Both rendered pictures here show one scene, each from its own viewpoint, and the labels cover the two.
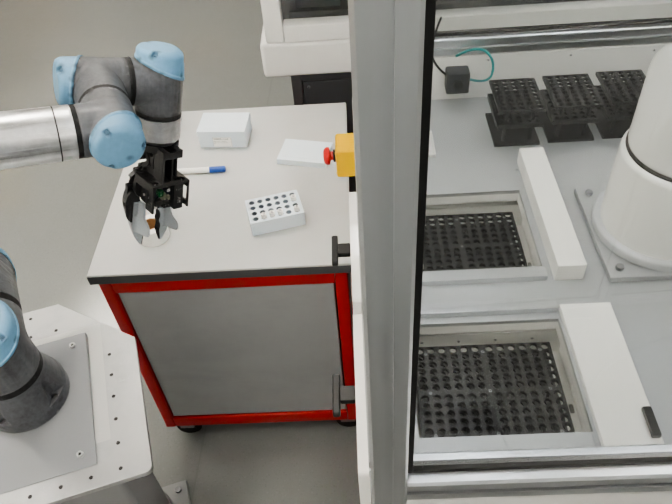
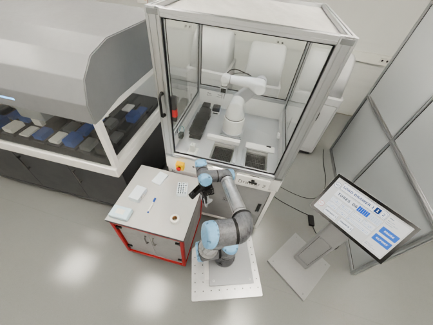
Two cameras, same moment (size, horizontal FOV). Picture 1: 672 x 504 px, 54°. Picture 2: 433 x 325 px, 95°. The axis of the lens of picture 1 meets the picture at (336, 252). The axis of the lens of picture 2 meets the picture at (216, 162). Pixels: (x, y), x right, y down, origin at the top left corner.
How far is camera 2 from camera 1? 1.40 m
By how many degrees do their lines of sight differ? 56
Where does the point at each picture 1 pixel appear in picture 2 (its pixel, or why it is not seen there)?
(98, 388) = not seen: hidden behind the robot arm
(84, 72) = (210, 173)
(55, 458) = (243, 248)
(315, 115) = (142, 172)
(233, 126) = (142, 189)
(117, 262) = (181, 231)
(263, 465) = not seen: hidden behind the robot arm
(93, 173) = (18, 298)
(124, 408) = not seen: hidden behind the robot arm
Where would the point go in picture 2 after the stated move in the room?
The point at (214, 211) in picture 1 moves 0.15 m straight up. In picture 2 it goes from (171, 204) to (170, 193)
